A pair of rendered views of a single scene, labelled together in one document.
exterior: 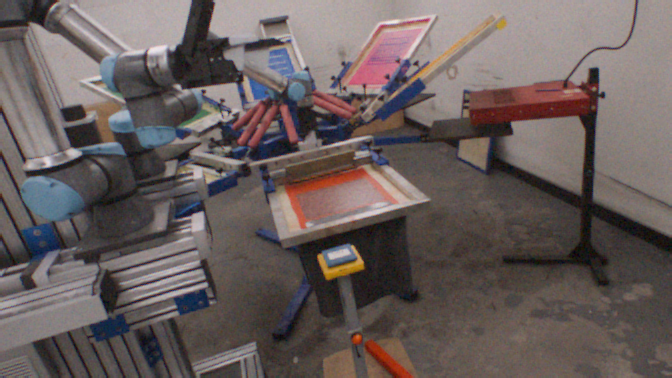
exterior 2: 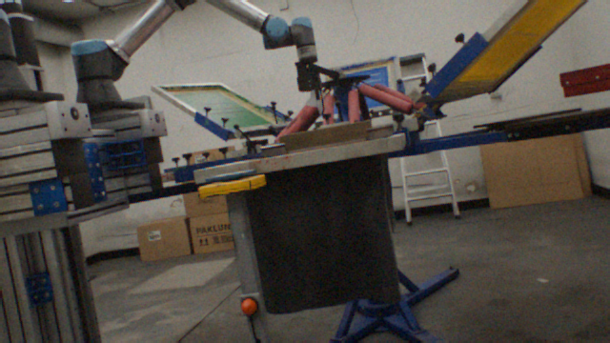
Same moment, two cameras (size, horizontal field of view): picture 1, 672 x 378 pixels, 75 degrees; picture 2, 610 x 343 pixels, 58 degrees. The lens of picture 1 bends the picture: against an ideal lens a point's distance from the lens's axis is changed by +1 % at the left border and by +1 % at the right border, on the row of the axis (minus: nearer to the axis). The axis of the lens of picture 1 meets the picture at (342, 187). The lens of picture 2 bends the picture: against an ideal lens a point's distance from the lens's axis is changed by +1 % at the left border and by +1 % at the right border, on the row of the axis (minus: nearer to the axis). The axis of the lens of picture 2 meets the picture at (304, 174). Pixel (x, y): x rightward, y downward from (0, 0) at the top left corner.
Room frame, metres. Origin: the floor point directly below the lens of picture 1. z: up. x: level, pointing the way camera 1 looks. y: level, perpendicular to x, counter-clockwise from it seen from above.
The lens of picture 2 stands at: (0.11, -0.63, 1.01)
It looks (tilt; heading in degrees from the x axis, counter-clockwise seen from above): 3 degrees down; 23
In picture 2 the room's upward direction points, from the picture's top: 10 degrees counter-clockwise
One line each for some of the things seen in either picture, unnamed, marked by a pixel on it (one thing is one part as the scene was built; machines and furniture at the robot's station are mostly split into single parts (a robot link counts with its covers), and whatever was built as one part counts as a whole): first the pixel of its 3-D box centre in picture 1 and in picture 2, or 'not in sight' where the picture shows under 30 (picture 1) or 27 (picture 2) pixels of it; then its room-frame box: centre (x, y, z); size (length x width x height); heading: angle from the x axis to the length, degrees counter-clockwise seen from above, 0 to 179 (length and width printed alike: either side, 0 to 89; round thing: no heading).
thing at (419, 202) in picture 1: (333, 188); (318, 153); (1.83, 0.04, 0.97); 0.79 x 0.58 x 0.04; 11
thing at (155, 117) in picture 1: (155, 117); not in sight; (0.95, 0.37, 1.56); 0.11 x 0.08 x 0.11; 168
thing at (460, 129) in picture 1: (397, 138); (475, 138); (2.65, -0.39, 0.91); 1.34 x 0.40 x 0.08; 71
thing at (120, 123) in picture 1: (130, 130); (91, 59); (1.61, 0.72, 1.42); 0.13 x 0.12 x 0.14; 26
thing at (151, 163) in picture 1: (141, 161); (97, 92); (1.60, 0.72, 1.31); 0.15 x 0.15 x 0.10
